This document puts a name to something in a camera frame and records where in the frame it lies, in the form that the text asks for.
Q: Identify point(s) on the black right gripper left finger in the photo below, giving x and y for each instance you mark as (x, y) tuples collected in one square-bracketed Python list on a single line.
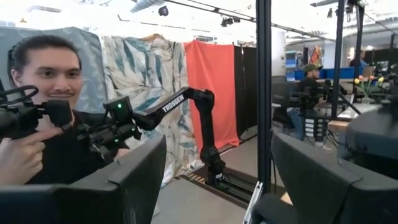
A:
[(93, 202)]

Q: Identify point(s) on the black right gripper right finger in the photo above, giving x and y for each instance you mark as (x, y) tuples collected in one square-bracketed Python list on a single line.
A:
[(326, 199)]

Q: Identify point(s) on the tulips in glass vase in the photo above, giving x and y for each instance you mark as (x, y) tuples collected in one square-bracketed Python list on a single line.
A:
[(368, 85)]

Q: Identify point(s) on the dark grey rounded housing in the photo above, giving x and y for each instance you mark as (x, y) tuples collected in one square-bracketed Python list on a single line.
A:
[(373, 140)]

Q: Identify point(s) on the person's hand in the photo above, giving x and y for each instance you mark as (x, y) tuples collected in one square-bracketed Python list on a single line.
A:
[(18, 155)]

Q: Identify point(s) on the person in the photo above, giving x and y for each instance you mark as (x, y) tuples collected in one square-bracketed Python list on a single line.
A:
[(53, 71), (360, 59), (308, 84)]

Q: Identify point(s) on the blue partition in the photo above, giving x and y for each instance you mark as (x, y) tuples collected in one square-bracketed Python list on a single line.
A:
[(329, 73)]

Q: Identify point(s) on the black partition screen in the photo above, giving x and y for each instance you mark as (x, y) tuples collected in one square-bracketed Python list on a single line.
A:
[(245, 87)]

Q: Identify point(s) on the leaf patterned curtain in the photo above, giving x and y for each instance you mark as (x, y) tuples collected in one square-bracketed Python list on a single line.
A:
[(149, 68)]

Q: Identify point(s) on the white pillar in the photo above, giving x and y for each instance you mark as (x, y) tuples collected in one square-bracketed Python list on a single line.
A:
[(278, 53)]

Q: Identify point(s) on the orange curtain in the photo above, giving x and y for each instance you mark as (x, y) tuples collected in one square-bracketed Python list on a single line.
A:
[(214, 77)]

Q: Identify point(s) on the black track light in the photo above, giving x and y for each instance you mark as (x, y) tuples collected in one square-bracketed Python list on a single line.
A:
[(230, 21)]

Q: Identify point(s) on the black ceiling lamp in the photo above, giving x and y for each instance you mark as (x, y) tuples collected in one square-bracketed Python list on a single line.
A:
[(163, 11)]

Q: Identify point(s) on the silver metal bracket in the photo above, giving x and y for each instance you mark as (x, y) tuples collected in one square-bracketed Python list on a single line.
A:
[(253, 202)]

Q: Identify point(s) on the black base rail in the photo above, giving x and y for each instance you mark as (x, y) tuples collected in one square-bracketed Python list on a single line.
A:
[(236, 186)]

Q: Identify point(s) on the black vertical frame post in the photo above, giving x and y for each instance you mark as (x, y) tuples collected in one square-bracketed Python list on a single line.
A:
[(263, 93)]

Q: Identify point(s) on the black metal post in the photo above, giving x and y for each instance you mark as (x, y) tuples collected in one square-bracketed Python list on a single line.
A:
[(338, 56), (359, 46)]

